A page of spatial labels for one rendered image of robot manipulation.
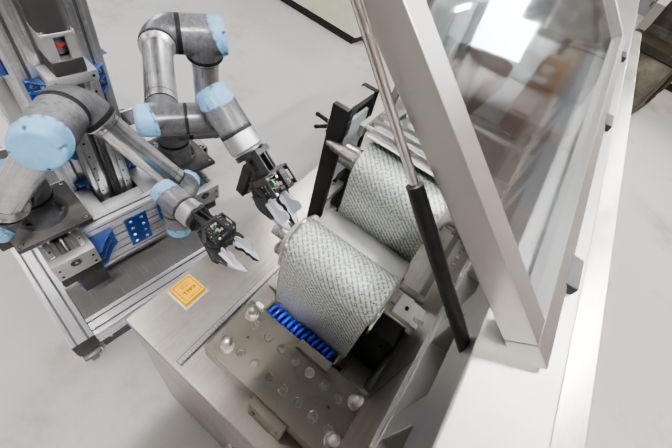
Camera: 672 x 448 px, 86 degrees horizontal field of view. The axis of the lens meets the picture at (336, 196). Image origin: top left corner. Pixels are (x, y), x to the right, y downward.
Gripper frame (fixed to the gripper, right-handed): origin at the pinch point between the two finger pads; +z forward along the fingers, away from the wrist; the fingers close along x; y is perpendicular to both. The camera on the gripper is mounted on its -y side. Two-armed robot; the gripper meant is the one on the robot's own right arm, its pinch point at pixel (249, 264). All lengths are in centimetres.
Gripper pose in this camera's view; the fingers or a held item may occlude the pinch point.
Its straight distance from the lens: 100.0
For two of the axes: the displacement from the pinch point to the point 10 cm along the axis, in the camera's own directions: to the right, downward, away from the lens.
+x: 5.7, -5.3, 6.3
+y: 2.0, -6.5, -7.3
